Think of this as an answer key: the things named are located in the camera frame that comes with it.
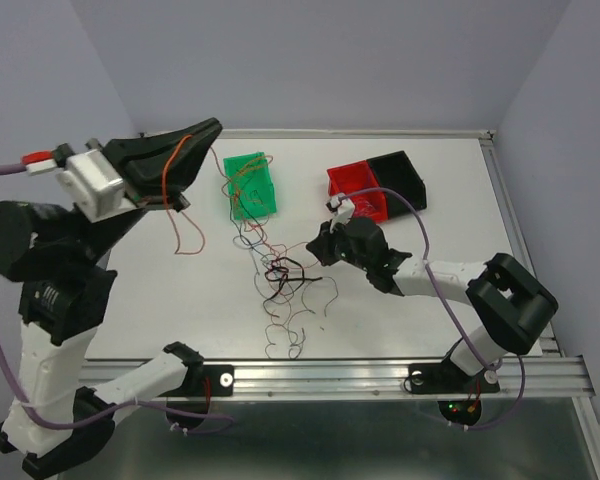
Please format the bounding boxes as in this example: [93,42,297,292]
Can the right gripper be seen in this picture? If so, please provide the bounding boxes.
[306,216,371,272]

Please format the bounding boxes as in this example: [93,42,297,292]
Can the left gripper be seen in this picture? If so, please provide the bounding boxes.
[80,114,233,257]

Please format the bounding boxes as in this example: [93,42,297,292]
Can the multicolour wire bundle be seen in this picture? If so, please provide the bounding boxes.
[232,219,341,361]

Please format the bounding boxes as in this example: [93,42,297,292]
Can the thin black wire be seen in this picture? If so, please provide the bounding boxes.
[239,187,266,216]

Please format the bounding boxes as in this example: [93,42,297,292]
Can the orange wire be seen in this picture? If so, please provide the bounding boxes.
[160,134,276,257]

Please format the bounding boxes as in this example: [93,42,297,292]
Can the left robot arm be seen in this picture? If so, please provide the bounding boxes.
[0,118,222,479]

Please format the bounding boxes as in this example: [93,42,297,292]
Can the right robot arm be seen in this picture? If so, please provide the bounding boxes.
[306,217,559,390]

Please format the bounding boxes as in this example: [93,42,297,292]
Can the red plastic bin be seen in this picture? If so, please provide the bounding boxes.
[326,160,389,224]

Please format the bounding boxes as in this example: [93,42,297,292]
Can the green plastic bin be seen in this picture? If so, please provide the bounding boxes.
[223,152,277,221]

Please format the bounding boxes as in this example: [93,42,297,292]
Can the black plastic bin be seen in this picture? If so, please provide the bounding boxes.
[367,151,427,211]

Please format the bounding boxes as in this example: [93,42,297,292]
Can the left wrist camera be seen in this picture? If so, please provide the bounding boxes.
[56,149,136,223]

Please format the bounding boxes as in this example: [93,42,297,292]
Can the aluminium back rail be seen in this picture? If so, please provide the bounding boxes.
[220,129,495,140]

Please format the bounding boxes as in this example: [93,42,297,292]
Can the aluminium rail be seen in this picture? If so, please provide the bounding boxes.
[220,129,495,140]
[479,139,563,357]
[59,355,595,402]

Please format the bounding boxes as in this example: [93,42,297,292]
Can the aluminium front rail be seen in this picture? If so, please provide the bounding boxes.
[59,355,595,402]

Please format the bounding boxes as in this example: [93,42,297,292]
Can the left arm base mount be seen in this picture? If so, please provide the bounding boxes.
[164,364,235,398]

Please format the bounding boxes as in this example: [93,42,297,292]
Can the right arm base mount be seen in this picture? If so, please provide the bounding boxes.
[403,362,500,395]

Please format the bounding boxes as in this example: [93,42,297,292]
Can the aluminium right side rail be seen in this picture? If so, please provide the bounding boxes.
[479,139,563,357]

